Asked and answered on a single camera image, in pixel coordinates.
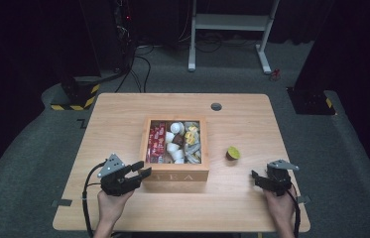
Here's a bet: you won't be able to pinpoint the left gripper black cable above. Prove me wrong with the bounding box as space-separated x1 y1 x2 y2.
81 160 108 238

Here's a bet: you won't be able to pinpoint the yellow and grey sachet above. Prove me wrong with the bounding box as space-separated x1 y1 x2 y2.
184 124 201 146

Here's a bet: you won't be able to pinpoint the person's left hand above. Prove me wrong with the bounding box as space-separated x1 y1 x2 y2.
96 188 135 226

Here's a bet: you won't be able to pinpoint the dark brown capsule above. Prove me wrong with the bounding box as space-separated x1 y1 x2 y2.
173 133 186 148

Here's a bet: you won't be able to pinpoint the white metal stand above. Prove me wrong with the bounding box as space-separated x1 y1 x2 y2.
186 0 281 75

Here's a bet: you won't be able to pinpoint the person's right hand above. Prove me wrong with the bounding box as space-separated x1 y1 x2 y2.
263 186 297 229

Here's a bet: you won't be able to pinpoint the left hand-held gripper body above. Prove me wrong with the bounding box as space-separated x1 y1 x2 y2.
96 153 141 197

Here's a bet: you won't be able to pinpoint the wooden tea box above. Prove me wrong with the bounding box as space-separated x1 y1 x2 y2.
139 115 210 182

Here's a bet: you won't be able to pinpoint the black floor cables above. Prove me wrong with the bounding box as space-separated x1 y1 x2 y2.
114 44 154 94

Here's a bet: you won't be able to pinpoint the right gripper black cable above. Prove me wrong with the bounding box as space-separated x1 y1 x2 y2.
285 188 303 238

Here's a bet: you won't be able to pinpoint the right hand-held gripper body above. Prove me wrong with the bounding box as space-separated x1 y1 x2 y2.
261 159 301 197

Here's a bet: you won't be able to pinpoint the black base with yellow mark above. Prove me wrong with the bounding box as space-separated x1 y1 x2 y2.
286 86 337 116

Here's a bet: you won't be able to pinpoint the red sachet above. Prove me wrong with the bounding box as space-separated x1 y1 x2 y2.
155 122 168 159
146 122 159 164

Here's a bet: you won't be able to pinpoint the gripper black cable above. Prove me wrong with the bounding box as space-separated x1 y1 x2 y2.
81 160 108 238
285 188 303 238

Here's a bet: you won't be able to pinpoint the black and yellow striped base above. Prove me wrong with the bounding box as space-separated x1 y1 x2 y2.
50 76 102 112

